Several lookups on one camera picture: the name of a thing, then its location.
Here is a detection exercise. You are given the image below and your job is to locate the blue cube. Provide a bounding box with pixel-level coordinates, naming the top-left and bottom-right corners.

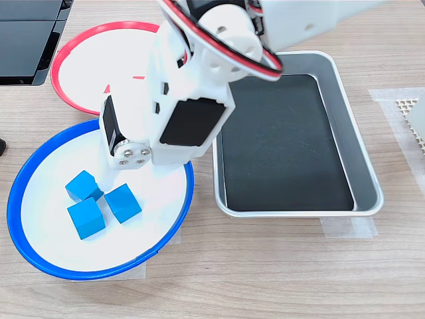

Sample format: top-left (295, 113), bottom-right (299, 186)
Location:
top-left (104, 183), bottom-right (143, 224)
top-left (64, 169), bottom-right (104, 203)
top-left (66, 197), bottom-right (106, 241)

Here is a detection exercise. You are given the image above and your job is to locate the blue-rimmed white plate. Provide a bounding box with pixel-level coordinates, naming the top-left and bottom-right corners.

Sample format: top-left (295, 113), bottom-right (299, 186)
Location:
top-left (6, 118), bottom-right (195, 282)

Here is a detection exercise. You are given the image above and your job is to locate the red-rimmed white plate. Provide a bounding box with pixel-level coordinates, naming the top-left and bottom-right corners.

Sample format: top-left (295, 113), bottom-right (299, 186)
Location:
top-left (50, 21), bottom-right (165, 118)

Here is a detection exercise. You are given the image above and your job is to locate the clear adhesive tape strip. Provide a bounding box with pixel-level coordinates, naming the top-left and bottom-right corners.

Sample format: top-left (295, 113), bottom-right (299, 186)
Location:
top-left (71, 262), bottom-right (147, 282)
top-left (367, 88), bottom-right (425, 195)
top-left (164, 229), bottom-right (183, 247)
top-left (320, 215), bottom-right (379, 239)

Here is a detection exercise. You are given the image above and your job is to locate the black flat electronic device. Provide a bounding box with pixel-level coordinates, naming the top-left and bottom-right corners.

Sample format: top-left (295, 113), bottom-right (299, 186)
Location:
top-left (0, 0), bottom-right (76, 86)

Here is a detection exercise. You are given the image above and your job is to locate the black mat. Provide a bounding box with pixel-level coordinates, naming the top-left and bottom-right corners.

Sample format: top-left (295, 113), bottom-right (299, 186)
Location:
top-left (218, 74), bottom-right (355, 213)

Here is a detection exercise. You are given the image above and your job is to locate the steel tray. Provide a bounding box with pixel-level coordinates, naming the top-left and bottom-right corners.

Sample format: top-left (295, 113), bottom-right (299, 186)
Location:
top-left (212, 50), bottom-right (385, 219)

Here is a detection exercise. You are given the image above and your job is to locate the pale perforated plate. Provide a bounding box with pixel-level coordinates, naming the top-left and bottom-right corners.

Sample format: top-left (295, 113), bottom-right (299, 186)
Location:
top-left (394, 96), bottom-right (425, 157)

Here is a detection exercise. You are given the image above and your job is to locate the red black white cable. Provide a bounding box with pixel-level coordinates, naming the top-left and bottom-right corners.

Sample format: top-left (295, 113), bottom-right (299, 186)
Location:
top-left (158, 0), bottom-right (286, 83)

